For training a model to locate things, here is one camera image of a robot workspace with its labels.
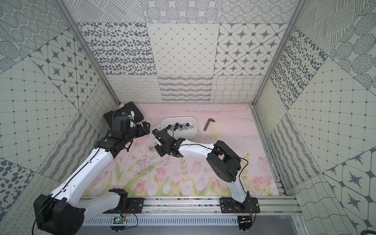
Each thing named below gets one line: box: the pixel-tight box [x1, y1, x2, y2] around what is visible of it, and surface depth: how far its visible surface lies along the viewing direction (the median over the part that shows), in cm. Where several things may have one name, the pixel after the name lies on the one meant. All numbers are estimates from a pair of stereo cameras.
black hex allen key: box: [203, 117, 215, 132], surface depth 111 cm
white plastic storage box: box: [160, 116, 197, 140], surface depth 106 cm
